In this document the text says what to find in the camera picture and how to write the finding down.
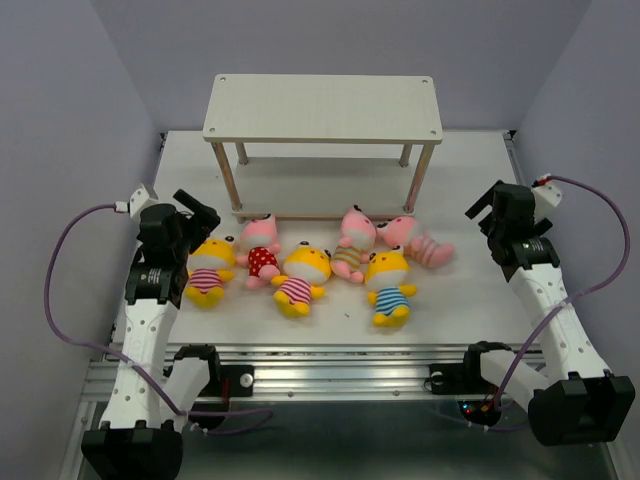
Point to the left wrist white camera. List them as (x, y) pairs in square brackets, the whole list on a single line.
[(143, 197)]

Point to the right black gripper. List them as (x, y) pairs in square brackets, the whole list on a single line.
[(483, 202)]

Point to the pink plush orange stripes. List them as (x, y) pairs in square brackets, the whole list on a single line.
[(357, 238)]

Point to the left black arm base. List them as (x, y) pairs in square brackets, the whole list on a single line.
[(230, 381)]

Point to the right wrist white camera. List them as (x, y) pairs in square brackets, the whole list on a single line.
[(547, 196)]

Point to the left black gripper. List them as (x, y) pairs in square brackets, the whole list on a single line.
[(196, 207)]

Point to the pink plush red polka-dot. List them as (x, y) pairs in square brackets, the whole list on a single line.
[(259, 247)]

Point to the yellow plush pink stripes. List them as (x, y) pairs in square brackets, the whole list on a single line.
[(209, 268), (304, 272)]

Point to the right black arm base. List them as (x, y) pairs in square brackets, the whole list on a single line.
[(456, 379)]

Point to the aluminium rail frame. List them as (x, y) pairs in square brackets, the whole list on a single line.
[(336, 353)]

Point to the white two-tier shelf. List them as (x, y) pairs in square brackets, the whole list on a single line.
[(322, 109)]

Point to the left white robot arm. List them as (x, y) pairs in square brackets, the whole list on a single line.
[(139, 434)]

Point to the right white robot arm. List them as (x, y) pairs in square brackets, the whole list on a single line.
[(569, 392)]

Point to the yellow plush blue stripes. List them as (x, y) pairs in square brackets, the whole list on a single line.
[(388, 292)]

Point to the wrist white camera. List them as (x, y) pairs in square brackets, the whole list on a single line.
[(143, 197), (547, 196)]

